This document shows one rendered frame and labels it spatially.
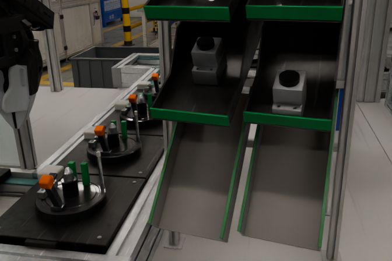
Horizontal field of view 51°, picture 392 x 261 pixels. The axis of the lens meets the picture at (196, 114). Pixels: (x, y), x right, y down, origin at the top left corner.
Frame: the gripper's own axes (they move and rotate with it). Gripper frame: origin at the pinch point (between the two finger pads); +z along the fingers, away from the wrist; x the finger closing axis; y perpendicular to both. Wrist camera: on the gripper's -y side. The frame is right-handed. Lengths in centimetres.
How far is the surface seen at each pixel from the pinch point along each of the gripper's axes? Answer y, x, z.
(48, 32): -127, -66, 9
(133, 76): -137, -31, 32
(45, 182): -10.7, -4.7, 16.6
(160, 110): -12.0, 16.7, 2.6
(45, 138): -73, -43, 37
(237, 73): -22.5, 28.1, -1.0
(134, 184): -28.6, 5.2, 26.3
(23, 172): -32.3, -24.1, 27.3
